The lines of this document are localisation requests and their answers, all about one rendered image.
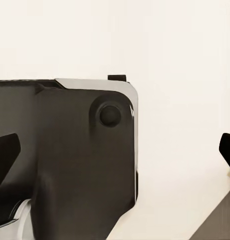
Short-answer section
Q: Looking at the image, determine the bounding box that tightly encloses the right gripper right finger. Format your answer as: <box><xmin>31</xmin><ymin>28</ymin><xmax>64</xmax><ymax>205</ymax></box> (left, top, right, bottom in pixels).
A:
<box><xmin>219</xmin><ymin>133</ymin><xmax>230</xmax><ymax>166</ymax></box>

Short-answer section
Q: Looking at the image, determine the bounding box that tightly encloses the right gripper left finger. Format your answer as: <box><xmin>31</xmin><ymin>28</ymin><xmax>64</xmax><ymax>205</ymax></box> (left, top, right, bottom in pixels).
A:
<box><xmin>0</xmin><ymin>133</ymin><xmax>21</xmax><ymax>185</ymax></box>

